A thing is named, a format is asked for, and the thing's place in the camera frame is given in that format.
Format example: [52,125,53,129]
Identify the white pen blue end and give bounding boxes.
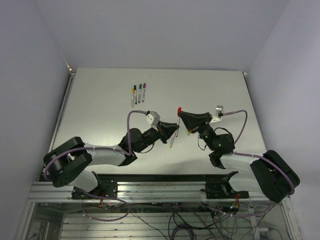
[134,89,138,105]

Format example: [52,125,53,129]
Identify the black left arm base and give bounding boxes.
[70,170,118,200]

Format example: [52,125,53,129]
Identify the aluminium frame rail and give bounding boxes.
[27,181,291,201]

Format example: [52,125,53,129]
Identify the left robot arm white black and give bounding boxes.
[43,121,179,199]

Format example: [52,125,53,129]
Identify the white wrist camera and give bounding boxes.
[145,111,161,127]
[210,105,224,123]

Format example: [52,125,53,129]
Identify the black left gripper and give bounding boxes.
[135,119,179,153]

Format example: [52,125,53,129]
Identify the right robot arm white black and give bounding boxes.
[177,111,301,203]

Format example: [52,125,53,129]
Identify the white pen red end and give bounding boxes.
[175,117,181,138]

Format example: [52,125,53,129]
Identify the red pen cap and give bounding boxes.
[177,107,182,118]

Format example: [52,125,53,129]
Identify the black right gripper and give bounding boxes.
[178,111,216,151]

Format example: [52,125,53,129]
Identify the white pen green end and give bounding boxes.
[138,85,143,103]

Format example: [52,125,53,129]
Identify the white pen yellow end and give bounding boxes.
[131,92,135,108]

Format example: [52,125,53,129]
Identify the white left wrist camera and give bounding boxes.
[145,111,161,127]

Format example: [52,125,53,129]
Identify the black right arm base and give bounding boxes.
[200,171,249,199]

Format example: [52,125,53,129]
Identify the white pen orange end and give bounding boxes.
[169,133,176,148]

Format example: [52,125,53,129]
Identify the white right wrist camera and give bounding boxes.
[210,105,224,123]

